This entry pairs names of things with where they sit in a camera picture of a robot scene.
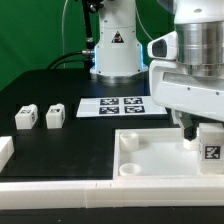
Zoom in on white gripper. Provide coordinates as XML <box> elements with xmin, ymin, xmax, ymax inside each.
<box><xmin>149</xmin><ymin>60</ymin><xmax>224</xmax><ymax>140</ymax></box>

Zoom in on white square tabletop with sockets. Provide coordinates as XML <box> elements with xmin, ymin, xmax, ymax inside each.
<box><xmin>113</xmin><ymin>128</ymin><xmax>224</xmax><ymax>179</ymax></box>

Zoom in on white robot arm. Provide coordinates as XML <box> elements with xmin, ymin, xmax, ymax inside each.
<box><xmin>90</xmin><ymin>0</ymin><xmax>224</xmax><ymax>140</ymax></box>

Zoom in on white sheet with fiducial markers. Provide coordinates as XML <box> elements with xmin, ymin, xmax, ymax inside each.
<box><xmin>76</xmin><ymin>96</ymin><xmax>166</xmax><ymax>118</ymax></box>

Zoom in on white left obstacle block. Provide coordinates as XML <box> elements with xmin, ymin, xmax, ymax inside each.
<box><xmin>0</xmin><ymin>136</ymin><xmax>14</xmax><ymax>172</ymax></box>

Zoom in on white front obstacle rail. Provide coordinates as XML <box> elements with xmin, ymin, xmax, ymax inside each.
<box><xmin>0</xmin><ymin>178</ymin><xmax>224</xmax><ymax>210</ymax></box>

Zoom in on black cable bundle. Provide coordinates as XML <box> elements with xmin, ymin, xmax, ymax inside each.
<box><xmin>46</xmin><ymin>49</ymin><xmax>96</xmax><ymax>70</ymax></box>

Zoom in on white thin cable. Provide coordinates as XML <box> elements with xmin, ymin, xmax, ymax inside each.
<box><xmin>61</xmin><ymin>0</ymin><xmax>70</xmax><ymax>57</ymax></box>

